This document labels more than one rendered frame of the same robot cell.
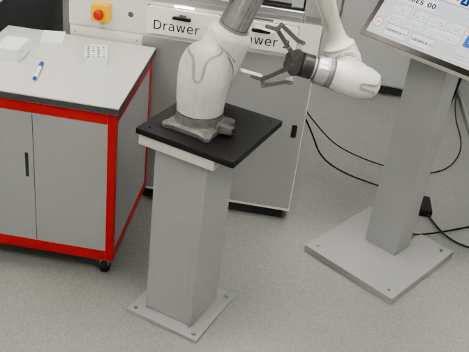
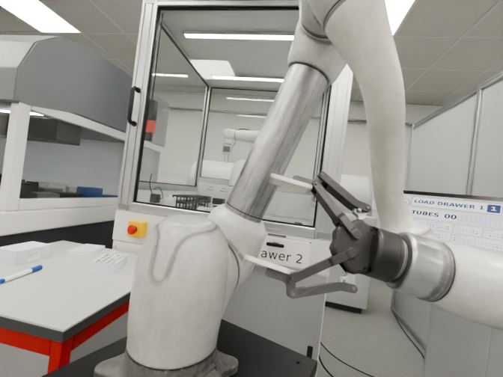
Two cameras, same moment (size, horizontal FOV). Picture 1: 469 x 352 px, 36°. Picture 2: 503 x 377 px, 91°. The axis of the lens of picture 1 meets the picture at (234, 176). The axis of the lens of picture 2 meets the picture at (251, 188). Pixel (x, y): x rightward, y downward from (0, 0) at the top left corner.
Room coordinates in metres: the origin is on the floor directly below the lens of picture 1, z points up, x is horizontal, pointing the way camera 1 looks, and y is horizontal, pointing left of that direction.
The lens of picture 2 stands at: (1.68, -0.01, 1.12)
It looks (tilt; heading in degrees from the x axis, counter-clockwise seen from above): 0 degrees down; 6
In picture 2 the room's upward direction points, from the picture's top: 7 degrees clockwise
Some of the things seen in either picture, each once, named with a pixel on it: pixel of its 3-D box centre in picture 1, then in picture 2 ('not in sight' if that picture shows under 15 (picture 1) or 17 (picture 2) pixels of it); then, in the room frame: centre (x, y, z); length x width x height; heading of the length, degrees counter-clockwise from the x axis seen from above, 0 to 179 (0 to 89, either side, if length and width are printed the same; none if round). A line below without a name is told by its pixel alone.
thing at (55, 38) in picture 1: (52, 38); (87, 249); (2.70, 0.79, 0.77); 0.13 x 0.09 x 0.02; 9
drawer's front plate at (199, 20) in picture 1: (183, 23); not in sight; (2.77, 0.28, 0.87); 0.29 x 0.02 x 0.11; 87
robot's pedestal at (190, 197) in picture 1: (189, 223); not in sight; (2.11, 0.14, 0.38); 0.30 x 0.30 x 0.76; 66
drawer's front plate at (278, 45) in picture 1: (260, 35); (275, 250); (2.75, -0.03, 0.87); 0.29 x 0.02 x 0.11; 87
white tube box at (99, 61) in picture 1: (95, 55); (109, 262); (2.56, 0.58, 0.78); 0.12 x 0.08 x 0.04; 13
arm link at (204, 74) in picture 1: (203, 76); (184, 276); (2.12, 0.14, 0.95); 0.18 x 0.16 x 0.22; 171
